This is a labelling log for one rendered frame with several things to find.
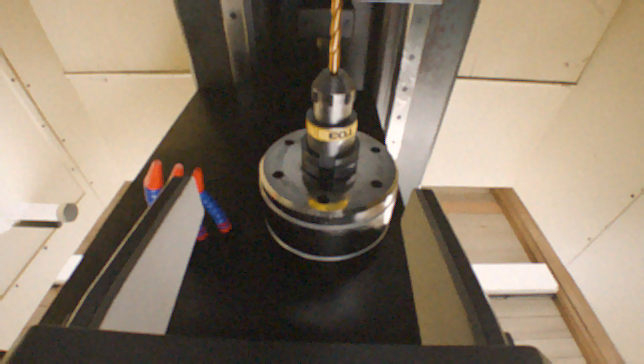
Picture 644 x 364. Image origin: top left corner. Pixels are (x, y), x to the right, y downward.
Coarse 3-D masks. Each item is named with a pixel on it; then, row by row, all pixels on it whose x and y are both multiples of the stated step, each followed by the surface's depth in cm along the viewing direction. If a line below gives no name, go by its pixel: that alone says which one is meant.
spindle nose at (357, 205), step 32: (288, 160) 33; (384, 160) 33; (288, 192) 29; (320, 192) 29; (352, 192) 29; (384, 192) 29; (288, 224) 30; (320, 224) 28; (352, 224) 29; (384, 224) 32; (288, 256) 34; (320, 256) 32; (352, 256) 32
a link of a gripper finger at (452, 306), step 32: (416, 192) 10; (416, 224) 10; (448, 224) 9; (416, 256) 10; (448, 256) 8; (416, 288) 10; (448, 288) 8; (480, 288) 7; (448, 320) 7; (480, 320) 7
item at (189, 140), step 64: (192, 128) 59; (256, 128) 60; (128, 192) 45; (256, 192) 46; (256, 256) 37; (384, 256) 38; (64, 320) 30; (192, 320) 31; (256, 320) 31; (320, 320) 32; (384, 320) 32
